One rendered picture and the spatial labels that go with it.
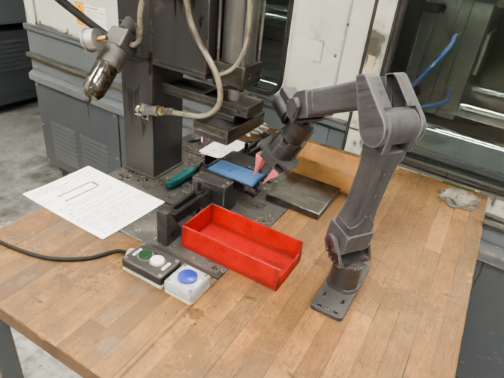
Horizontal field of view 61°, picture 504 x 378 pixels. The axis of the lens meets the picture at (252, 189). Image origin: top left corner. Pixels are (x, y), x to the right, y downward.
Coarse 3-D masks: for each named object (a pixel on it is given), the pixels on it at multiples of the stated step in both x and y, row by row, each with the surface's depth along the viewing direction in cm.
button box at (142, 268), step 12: (0, 240) 94; (24, 252) 92; (108, 252) 94; (120, 252) 94; (132, 252) 92; (156, 252) 92; (132, 264) 89; (144, 264) 89; (168, 264) 89; (180, 264) 91; (144, 276) 88; (156, 276) 86; (168, 276) 88
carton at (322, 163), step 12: (312, 144) 140; (300, 156) 130; (312, 156) 141; (324, 156) 139; (336, 156) 137; (348, 156) 135; (300, 168) 132; (312, 168) 130; (324, 168) 128; (336, 168) 126; (348, 168) 137; (324, 180) 129; (336, 180) 127; (348, 180) 125; (348, 192) 127
